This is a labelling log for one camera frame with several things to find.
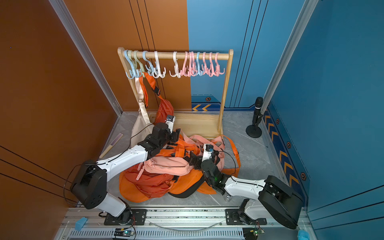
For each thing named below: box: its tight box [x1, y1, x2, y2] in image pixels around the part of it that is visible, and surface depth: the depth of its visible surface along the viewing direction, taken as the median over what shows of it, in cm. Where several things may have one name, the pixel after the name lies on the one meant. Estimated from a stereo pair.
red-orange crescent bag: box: [139, 72, 174, 125], surface depth 98 cm
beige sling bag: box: [131, 77, 156, 148], surface depth 90 cm
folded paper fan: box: [99, 132, 124, 159], surface depth 104 cm
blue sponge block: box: [75, 217, 88, 231], surface depth 73 cm
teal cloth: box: [297, 229, 311, 240], surface depth 67 cm
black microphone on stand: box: [245, 96, 264, 139], surface depth 101 cm
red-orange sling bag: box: [156, 134, 201, 158], surface depth 90 cm
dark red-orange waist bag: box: [124, 163, 175, 199], surface depth 75 cm
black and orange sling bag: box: [168, 170, 206, 198], surface depth 78 cm
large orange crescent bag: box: [168, 168, 206, 199], surface depth 78 cm
